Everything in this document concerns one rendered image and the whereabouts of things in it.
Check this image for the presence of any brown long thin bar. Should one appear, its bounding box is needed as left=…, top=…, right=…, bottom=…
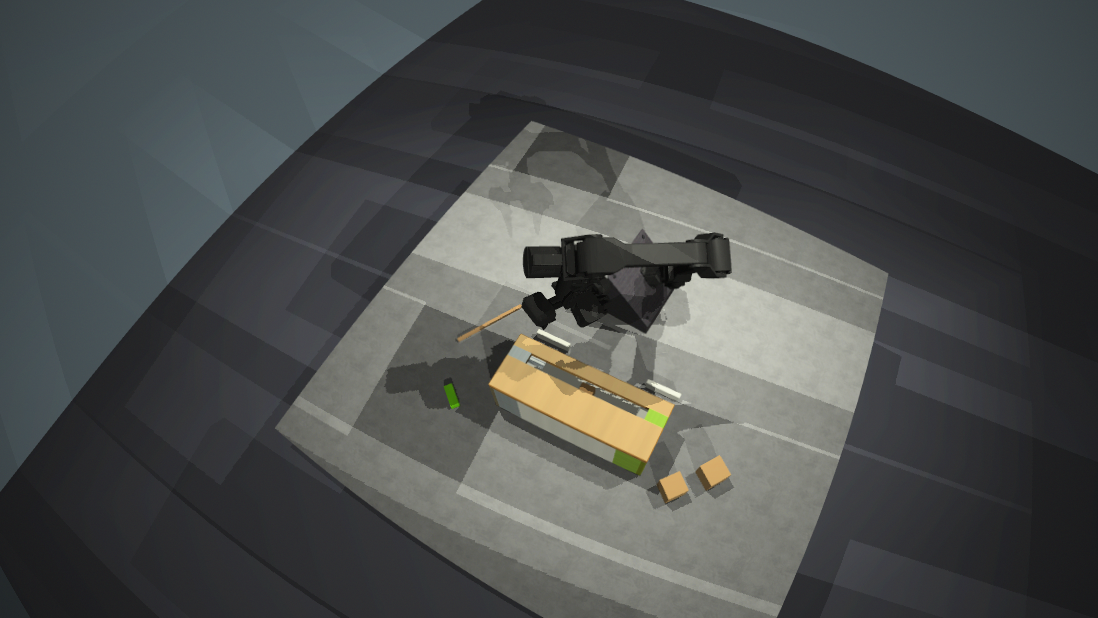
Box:
left=457, top=304, right=522, bottom=342

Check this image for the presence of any small green block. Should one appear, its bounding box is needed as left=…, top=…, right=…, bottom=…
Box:
left=444, top=383, right=460, bottom=409

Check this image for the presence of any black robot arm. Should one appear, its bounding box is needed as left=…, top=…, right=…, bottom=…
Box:
left=523, top=232, right=732, bottom=328

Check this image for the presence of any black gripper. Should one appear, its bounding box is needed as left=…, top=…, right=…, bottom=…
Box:
left=520, top=274, right=612, bottom=330

